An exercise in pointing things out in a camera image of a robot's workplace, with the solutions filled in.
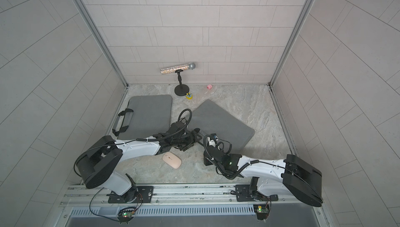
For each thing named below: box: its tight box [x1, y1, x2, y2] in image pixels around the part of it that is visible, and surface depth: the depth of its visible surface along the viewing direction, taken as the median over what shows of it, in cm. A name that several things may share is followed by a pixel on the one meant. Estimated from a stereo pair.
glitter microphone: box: [160, 61, 196, 75], surface depth 98 cm
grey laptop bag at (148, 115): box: [111, 94, 173, 141], surface depth 97 cm
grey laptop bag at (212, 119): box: [186, 99, 256, 153], surface depth 93 cm
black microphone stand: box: [174, 69, 190, 96], surface depth 114 cm
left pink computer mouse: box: [161, 151, 182, 170], surface depth 82 cm
